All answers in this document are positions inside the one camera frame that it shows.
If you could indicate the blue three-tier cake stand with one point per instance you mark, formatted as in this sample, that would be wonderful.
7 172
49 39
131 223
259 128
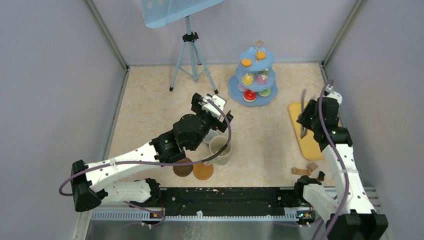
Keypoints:
254 69

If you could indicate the yellow serving tray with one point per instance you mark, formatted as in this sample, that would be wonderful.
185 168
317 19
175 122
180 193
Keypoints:
309 148

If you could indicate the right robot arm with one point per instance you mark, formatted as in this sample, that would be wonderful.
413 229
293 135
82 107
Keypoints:
350 216

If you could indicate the red donut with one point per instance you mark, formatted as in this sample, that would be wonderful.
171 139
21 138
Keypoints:
249 96

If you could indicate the small black block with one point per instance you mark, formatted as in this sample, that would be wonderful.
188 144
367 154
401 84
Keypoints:
321 176

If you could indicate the blue tripod stand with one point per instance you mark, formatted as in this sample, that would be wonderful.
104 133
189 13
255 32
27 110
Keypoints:
197 59

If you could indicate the pink cupcake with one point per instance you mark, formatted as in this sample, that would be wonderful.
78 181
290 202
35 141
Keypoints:
262 78

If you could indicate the orange-brown coaster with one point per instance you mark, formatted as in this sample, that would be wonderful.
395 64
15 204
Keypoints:
203 172

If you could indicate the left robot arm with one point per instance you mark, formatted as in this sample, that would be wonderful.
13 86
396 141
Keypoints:
96 183

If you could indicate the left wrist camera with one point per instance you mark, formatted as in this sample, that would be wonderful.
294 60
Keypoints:
213 104

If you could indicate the brown wooden blocks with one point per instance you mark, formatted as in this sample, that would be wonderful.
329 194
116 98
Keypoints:
312 166

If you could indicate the yellow cupcake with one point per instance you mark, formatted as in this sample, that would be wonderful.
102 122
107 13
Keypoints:
248 79

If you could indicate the green cupcake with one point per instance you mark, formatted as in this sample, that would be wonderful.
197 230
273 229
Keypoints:
265 71

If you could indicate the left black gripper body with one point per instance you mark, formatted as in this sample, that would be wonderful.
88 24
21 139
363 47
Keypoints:
208 122

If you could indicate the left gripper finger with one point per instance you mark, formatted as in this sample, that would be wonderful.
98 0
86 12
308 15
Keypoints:
226 123
197 103

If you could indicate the green donut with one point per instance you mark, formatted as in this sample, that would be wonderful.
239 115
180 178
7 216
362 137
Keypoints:
264 93

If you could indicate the dark brown coaster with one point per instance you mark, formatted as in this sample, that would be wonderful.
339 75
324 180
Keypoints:
183 170

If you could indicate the small grey-blue cup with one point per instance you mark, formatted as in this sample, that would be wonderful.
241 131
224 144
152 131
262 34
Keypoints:
209 136

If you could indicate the purple donut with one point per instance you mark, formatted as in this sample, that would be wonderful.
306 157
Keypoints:
241 87

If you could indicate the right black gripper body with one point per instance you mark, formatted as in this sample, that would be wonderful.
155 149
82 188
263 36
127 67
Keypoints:
308 118

